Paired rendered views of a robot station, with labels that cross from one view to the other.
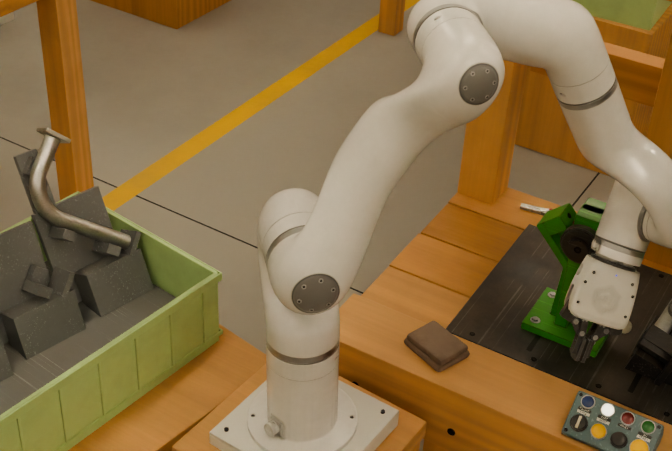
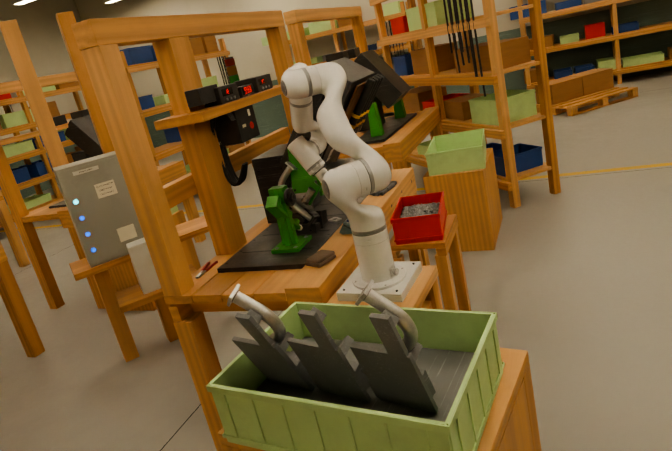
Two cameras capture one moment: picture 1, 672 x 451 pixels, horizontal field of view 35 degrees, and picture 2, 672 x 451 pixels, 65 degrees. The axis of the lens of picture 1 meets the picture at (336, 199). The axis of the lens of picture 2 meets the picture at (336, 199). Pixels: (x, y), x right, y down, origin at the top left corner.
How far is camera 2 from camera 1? 2.38 m
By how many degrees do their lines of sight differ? 85
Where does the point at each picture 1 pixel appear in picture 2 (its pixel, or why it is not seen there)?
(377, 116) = (337, 104)
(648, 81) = (189, 184)
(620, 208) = (310, 149)
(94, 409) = not seen: hidden behind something
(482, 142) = (177, 256)
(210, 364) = not seen: hidden behind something
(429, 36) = (319, 71)
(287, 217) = (353, 165)
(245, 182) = not seen: outside the picture
